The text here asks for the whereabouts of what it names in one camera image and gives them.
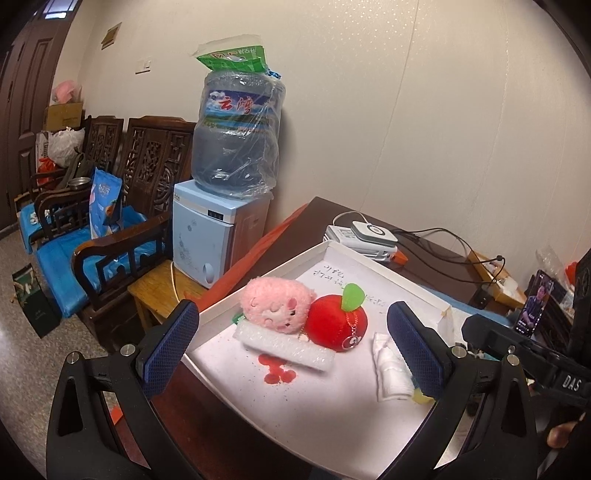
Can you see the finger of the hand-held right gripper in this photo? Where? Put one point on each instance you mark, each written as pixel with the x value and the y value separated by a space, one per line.
pixel 489 337

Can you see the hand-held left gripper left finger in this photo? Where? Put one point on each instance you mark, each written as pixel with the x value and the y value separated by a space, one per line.
pixel 168 350

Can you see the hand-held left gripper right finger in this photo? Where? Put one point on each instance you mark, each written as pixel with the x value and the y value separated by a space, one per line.
pixel 413 350

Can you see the white cloth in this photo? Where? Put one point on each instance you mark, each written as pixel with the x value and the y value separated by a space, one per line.
pixel 388 369

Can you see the yellow green sponge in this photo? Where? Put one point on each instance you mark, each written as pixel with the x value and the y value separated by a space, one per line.
pixel 422 397

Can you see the red apple plush toy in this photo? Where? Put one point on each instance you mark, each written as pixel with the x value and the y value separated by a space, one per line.
pixel 332 323

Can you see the white foam strip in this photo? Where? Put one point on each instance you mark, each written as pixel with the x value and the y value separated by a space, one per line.
pixel 277 344

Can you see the pink plush toy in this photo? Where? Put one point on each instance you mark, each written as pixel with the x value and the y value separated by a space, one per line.
pixel 272 300

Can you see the white tray box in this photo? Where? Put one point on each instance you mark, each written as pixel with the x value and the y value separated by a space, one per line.
pixel 277 415

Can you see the person's right hand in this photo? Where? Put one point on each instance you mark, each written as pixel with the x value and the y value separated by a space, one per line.
pixel 561 434

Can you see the white quilted pad blue edge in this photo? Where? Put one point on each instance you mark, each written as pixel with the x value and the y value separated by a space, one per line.
pixel 457 325

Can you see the black power adapter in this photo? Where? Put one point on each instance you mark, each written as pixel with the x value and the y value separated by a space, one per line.
pixel 485 297

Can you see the black smartphone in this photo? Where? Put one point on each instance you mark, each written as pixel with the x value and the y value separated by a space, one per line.
pixel 535 300

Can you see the small wooden stool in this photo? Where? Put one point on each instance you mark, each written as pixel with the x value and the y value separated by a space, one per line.
pixel 152 286

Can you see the clear plastic bag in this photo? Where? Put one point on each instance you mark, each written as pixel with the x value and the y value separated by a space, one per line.
pixel 549 261

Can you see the light blue water dispenser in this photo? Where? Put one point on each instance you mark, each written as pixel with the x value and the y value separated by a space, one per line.
pixel 203 230

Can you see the white grey rounded device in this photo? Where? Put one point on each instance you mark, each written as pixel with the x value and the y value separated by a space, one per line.
pixel 374 232

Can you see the blue seat cushion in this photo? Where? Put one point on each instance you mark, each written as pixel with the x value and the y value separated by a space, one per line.
pixel 69 263
pixel 30 221

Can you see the dark green paper bag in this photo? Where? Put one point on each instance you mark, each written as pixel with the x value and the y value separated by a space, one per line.
pixel 34 304

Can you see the blue printed bag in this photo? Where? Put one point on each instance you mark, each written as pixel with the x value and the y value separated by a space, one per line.
pixel 105 198

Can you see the metal bowl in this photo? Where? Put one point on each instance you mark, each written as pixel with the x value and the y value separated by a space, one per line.
pixel 79 182

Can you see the carved wooden chair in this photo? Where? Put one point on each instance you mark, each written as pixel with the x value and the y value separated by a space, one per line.
pixel 104 138
pixel 152 157

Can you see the large blue water bottle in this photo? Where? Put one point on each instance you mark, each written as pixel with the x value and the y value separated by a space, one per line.
pixel 235 138

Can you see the white crumpled plastic bag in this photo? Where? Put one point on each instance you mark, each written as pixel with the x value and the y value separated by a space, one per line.
pixel 64 145

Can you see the brown cardboard box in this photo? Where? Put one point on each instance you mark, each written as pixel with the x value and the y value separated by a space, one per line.
pixel 62 116

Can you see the brown wooden door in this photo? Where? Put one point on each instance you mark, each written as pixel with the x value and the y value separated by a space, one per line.
pixel 27 115

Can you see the pink cloth item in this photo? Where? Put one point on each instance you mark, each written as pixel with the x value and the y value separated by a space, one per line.
pixel 67 91

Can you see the green plastic bag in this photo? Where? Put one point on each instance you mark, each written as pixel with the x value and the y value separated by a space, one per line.
pixel 231 57

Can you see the white wall switch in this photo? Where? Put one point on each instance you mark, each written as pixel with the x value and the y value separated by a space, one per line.
pixel 143 66

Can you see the gold wall plaque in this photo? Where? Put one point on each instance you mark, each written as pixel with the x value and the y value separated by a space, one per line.
pixel 111 37

